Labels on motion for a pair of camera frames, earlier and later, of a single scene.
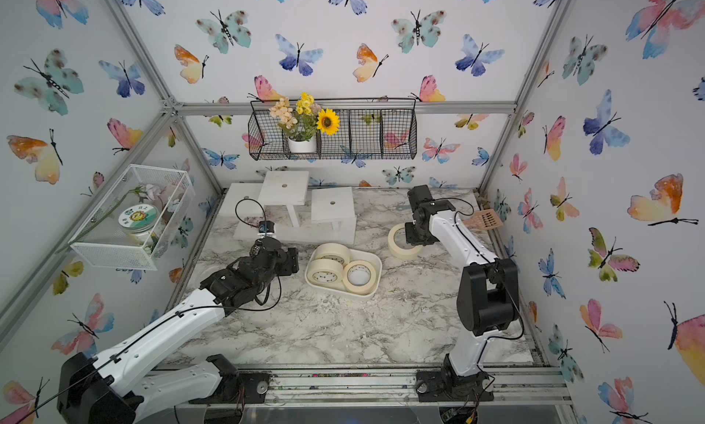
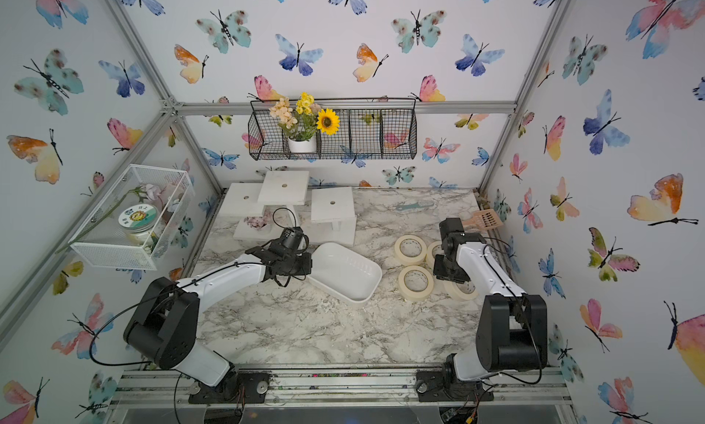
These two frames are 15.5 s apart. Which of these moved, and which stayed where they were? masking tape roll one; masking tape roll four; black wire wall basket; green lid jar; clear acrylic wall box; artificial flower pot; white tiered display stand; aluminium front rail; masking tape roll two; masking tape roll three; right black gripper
Moved: masking tape roll three; masking tape roll two; masking tape roll four; masking tape roll one; right black gripper
Stayed: artificial flower pot; clear acrylic wall box; aluminium front rail; white tiered display stand; green lid jar; black wire wall basket
